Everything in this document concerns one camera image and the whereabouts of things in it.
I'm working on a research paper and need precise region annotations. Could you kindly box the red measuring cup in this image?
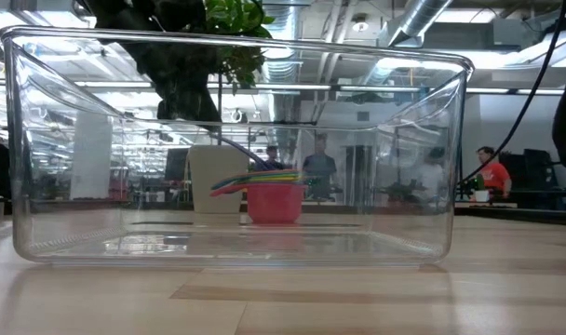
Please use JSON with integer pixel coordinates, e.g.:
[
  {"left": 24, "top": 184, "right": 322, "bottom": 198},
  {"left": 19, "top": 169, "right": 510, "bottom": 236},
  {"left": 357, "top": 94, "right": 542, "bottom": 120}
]
[{"left": 209, "top": 181, "right": 308, "bottom": 225}]

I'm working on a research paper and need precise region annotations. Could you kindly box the green measuring cup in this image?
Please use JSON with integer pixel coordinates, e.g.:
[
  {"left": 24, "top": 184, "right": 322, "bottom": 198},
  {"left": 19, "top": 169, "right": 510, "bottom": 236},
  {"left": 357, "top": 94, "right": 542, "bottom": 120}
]
[{"left": 211, "top": 172, "right": 307, "bottom": 185}]

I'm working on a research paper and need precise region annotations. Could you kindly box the clear plastic basket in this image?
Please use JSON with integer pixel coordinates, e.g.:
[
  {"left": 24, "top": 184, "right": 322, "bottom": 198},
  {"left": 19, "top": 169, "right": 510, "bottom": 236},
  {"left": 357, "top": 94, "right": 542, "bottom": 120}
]
[{"left": 0, "top": 25, "right": 475, "bottom": 270}]

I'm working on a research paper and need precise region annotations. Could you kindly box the white plant pot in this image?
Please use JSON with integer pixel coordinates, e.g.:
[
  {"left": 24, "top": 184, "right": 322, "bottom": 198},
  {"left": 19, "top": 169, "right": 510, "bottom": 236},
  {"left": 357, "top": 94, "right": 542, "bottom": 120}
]
[{"left": 188, "top": 144, "right": 250, "bottom": 214}]

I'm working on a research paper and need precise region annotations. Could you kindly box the small plant in white pot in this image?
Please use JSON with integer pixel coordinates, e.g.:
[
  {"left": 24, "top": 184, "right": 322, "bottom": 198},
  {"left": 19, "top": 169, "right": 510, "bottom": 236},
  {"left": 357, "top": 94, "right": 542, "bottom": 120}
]
[{"left": 472, "top": 173, "right": 492, "bottom": 204}]

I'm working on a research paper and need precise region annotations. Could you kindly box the black equipment on bench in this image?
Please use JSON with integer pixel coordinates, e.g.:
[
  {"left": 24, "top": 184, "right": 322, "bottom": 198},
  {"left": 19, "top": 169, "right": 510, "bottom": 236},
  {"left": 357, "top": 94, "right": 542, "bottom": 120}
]
[{"left": 499, "top": 148, "right": 566, "bottom": 210}]

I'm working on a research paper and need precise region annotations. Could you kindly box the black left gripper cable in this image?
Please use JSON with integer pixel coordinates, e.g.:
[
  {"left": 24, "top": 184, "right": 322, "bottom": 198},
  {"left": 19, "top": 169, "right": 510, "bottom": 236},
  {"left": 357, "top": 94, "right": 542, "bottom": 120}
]
[{"left": 211, "top": 132, "right": 273, "bottom": 171}]

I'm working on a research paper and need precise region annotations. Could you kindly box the black hanging cable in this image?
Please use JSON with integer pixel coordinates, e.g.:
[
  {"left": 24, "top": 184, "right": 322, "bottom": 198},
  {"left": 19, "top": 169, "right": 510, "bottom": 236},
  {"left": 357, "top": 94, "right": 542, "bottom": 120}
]
[{"left": 457, "top": 0, "right": 566, "bottom": 187}]

